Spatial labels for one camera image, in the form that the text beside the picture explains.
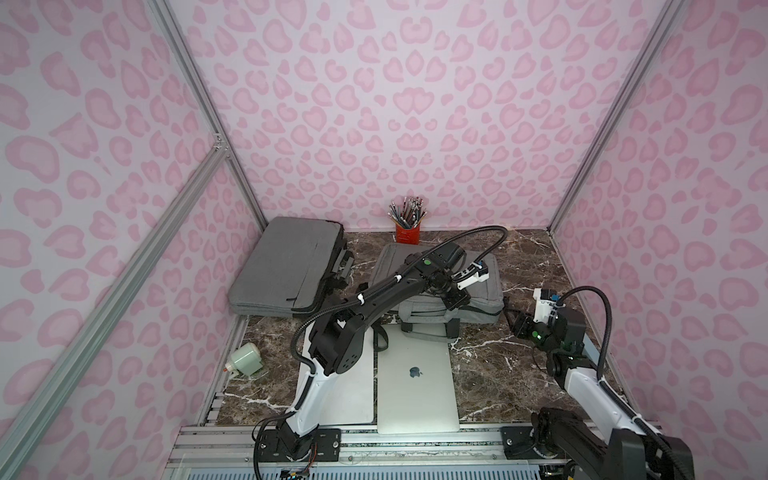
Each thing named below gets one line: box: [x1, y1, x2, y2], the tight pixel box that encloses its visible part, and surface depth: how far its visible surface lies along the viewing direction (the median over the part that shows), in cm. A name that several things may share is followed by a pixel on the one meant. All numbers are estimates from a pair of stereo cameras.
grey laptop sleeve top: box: [229, 217, 345, 317], surface depth 108 cm
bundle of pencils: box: [387, 196, 427, 229], surface depth 109 cm
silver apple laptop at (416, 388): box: [377, 324, 460, 435], surface depth 85 cm
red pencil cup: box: [395, 224, 421, 245], surface depth 109 cm
